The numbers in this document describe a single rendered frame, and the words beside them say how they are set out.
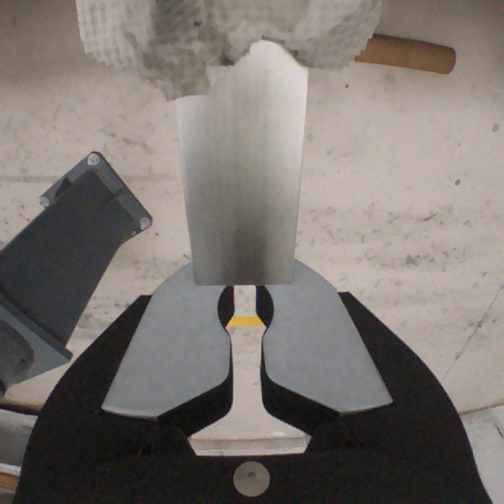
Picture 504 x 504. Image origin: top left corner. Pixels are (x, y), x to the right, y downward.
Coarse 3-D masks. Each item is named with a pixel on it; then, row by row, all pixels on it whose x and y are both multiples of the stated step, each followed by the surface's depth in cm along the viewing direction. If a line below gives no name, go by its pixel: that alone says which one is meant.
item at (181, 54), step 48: (96, 0) 5; (144, 0) 4; (192, 0) 4; (240, 0) 5; (288, 0) 5; (336, 0) 4; (384, 0) 5; (96, 48) 5; (144, 48) 5; (192, 48) 5; (240, 48) 5; (288, 48) 5; (336, 48) 5
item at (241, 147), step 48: (192, 96) 6; (240, 96) 6; (288, 96) 6; (192, 144) 7; (240, 144) 7; (288, 144) 7; (192, 192) 7; (240, 192) 8; (288, 192) 8; (192, 240) 8; (240, 240) 8; (288, 240) 8
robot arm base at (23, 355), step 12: (0, 324) 46; (0, 336) 45; (12, 336) 47; (0, 348) 45; (12, 348) 47; (24, 348) 49; (0, 360) 44; (12, 360) 47; (24, 360) 51; (0, 372) 44; (12, 372) 47; (24, 372) 51; (0, 384) 44; (12, 384) 49
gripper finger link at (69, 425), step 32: (128, 320) 8; (96, 352) 7; (64, 384) 6; (96, 384) 6; (64, 416) 5; (96, 416) 5; (32, 448) 5; (64, 448) 5; (96, 448) 5; (128, 448) 5; (32, 480) 4; (64, 480) 4
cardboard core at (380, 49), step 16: (368, 48) 68; (384, 48) 68; (400, 48) 68; (416, 48) 67; (432, 48) 68; (448, 48) 68; (384, 64) 73; (400, 64) 71; (416, 64) 71; (432, 64) 70; (448, 64) 69
